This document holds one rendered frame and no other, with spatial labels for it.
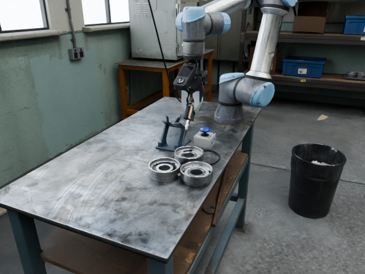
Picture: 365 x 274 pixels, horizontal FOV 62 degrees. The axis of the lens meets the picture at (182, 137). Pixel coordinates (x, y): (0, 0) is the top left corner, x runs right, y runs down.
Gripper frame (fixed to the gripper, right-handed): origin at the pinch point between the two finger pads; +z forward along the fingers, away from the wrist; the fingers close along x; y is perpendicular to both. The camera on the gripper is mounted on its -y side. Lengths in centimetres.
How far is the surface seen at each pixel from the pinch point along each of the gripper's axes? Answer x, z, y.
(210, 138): -6.3, 12.1, 5.2
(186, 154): -1.5, 14.4, -7.5
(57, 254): 30, 41, -44
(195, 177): -11.8, 12.6, -23.8
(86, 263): 18, 41, -44
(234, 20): 84, -17, 360
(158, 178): -0.2, 14.7, -25.9
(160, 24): 114, -19, 189
